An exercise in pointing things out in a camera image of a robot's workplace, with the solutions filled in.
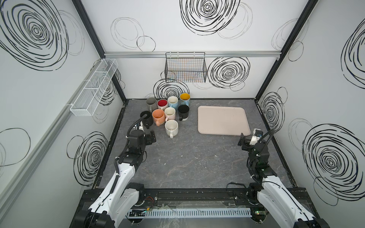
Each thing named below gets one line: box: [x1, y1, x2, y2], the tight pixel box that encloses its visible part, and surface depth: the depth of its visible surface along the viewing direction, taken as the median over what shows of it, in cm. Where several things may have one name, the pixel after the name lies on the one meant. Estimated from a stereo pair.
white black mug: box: [177, 104, 190, 122], surface depth 104 cm
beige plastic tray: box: [197, 105, 251, 136], surface depth 111 cm
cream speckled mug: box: [164, 119, 179, 139], surface depth 97 cm
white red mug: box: [156, 98, 169, 111], surface depth 110 cm
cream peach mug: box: [152, 108, 166, 127], surface depth 101 cm
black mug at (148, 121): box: [139, 110, 154, 130], surface depth 101 cm
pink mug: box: [164, 106, 176, 122], surface depth 101 cm
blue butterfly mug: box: [179, 92, 191, 107], surface depth 109 cm
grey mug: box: [145, 97, 158, 114], surface depth 107 cm
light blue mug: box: [167, 95, 179, 110], surface depth 109 cm
